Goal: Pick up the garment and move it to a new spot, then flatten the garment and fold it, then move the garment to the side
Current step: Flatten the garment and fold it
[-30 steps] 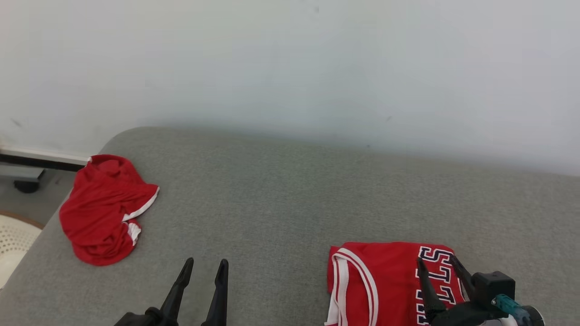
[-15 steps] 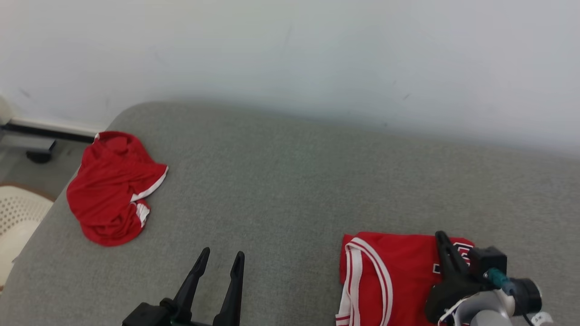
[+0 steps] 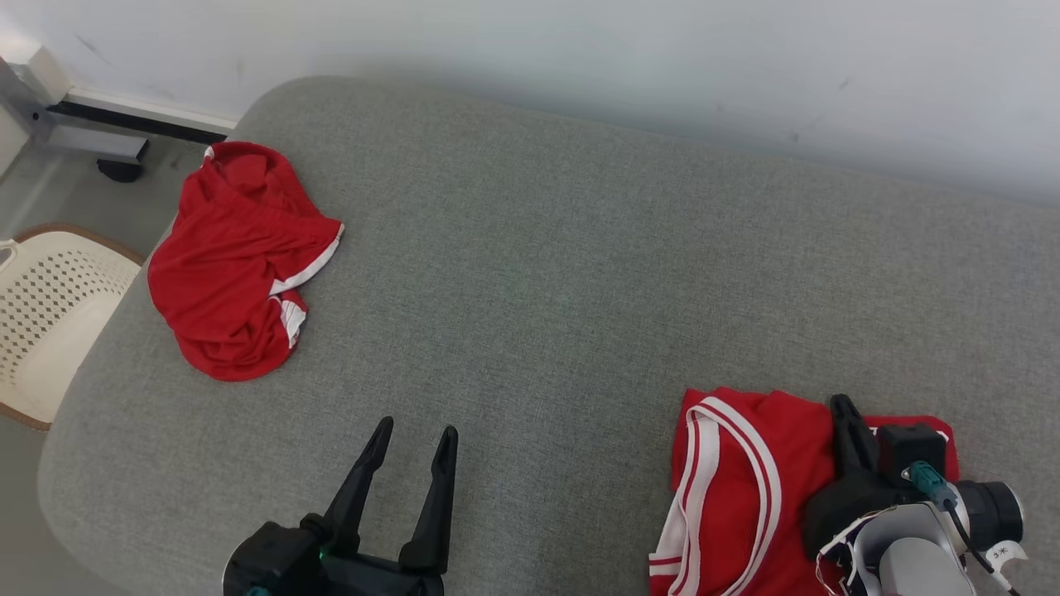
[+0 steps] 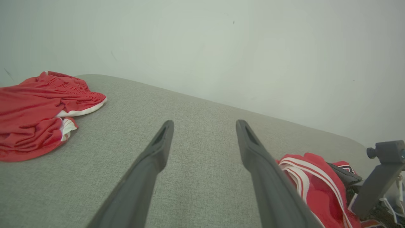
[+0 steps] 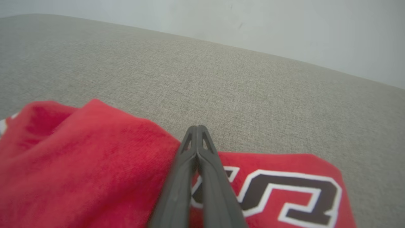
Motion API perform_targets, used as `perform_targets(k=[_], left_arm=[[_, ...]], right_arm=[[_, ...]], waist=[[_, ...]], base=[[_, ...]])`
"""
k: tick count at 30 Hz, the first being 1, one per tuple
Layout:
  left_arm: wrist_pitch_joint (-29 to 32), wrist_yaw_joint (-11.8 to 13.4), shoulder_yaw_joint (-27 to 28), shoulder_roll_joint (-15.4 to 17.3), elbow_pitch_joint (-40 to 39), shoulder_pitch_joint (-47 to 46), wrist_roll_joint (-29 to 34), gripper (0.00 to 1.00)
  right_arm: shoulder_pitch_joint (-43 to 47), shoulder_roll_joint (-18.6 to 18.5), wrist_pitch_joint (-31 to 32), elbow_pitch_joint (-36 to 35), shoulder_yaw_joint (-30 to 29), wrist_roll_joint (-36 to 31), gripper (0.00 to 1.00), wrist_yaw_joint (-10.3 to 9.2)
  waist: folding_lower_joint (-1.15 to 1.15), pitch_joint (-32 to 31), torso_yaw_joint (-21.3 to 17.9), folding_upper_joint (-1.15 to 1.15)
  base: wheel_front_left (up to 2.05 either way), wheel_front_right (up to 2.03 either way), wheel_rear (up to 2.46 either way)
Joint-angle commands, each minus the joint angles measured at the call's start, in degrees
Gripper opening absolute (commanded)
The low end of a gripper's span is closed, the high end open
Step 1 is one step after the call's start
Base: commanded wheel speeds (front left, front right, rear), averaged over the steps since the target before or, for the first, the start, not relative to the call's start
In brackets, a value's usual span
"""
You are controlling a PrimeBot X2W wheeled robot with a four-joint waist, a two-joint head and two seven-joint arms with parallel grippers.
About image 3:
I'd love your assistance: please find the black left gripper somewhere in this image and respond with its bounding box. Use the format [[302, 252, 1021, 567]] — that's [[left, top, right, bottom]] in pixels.
[[222, 416, 459, 596]]

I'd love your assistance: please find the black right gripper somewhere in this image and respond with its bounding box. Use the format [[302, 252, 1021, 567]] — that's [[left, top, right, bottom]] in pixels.
[[802, 394, 912, 560]]

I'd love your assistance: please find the red sleeveless jersey white trim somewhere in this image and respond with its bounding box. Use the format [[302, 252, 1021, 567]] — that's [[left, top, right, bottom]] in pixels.
[[648, 387, 961, 596]]

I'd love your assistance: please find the red shorts white stripe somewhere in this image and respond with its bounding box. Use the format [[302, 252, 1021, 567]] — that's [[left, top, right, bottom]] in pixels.
[[147, 141, 345, 382]]

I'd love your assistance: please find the grey fabric sofa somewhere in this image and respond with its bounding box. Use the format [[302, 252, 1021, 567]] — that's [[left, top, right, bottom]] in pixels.
[[37, 76, 1060, 596]]

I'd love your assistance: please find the cream perforated plastic laundry basket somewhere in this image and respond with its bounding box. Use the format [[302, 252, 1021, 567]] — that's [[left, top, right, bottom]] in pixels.
[[0, 223, 146, 431]]

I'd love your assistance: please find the grey metal furniture leg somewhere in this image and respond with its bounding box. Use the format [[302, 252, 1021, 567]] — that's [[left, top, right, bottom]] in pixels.
[[0, 58, 152, 164]]

